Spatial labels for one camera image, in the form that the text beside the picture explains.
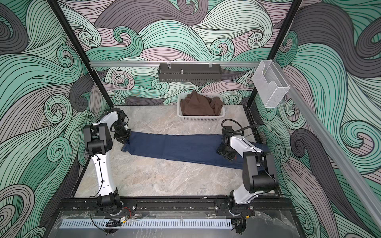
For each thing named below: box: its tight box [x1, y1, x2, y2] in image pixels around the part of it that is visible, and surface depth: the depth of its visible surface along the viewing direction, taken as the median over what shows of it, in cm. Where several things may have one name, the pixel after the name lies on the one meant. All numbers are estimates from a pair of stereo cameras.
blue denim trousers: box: [121, 131, 270, 170], surface depth 98 cm
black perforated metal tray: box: [158, 63, 222, 83], surface depth 97 cm
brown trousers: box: [179, 90, 224, 116], surface depth 112 cm
